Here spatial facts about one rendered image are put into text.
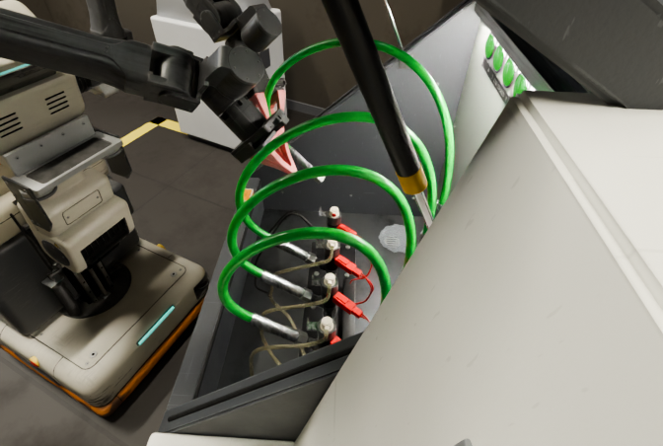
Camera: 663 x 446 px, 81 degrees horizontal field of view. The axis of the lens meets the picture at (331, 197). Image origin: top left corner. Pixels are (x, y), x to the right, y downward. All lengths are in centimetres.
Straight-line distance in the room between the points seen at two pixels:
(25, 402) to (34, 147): 119
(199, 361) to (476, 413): 64
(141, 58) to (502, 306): 56
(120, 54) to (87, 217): 82
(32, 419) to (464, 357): 193
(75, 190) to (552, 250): 129
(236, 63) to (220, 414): 49
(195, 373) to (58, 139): 72
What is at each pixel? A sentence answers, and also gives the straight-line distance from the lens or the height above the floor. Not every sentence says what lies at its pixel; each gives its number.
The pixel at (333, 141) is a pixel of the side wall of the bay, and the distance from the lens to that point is 102.
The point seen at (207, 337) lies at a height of 95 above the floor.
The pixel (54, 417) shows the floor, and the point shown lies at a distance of 202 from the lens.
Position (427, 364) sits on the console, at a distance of 25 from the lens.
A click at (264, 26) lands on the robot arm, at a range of 79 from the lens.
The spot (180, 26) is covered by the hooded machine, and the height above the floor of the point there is 86.
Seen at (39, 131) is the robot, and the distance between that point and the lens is 124.
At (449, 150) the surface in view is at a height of 128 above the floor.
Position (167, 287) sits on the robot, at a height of 28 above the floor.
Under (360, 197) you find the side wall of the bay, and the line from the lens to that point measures 114.
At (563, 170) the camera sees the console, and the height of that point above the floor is 155.
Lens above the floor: 164
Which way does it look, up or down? 41 degrees down
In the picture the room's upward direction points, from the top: 2 degrees clockwise
